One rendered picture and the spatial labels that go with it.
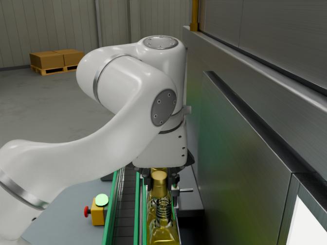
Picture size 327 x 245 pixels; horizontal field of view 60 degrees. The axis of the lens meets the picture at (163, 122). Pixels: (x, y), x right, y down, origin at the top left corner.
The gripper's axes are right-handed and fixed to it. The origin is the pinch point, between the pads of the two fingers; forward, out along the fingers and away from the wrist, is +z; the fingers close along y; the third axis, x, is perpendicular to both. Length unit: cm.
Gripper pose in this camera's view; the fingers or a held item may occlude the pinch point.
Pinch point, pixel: (159, 179)
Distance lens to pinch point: 58.0
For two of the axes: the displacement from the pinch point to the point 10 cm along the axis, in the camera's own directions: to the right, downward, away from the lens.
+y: -10.0, 0.2, -0.5
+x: 0.5, 6.1, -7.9
